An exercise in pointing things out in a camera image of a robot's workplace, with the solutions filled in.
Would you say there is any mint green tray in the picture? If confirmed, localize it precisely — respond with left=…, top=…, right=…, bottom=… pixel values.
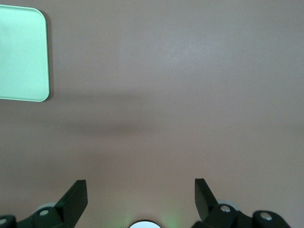
left=0, top=5, right=51, bottom=103

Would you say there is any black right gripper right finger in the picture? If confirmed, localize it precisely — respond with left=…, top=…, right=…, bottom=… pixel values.
left=191, top=178, right=292, bottom=228

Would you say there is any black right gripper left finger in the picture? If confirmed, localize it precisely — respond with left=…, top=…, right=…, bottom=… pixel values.
left=0, top=180, right=88, bottom=228

